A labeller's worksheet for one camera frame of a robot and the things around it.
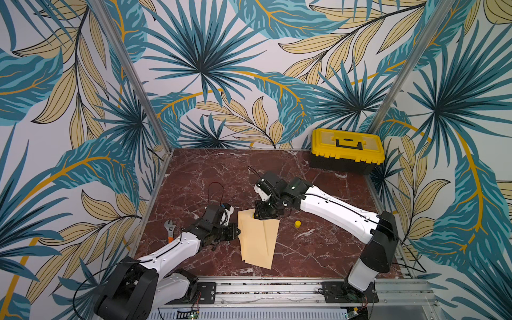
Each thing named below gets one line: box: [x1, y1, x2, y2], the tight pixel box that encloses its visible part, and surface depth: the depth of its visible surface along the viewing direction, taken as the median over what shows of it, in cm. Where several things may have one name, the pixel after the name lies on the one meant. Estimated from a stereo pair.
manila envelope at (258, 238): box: [237, 208, 281, 270], surface depth 86 cm
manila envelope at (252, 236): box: [238, 208, 268, 262], surface depth 86 cm
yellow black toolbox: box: [309, 128, 386, 176], surface depth 102 cm
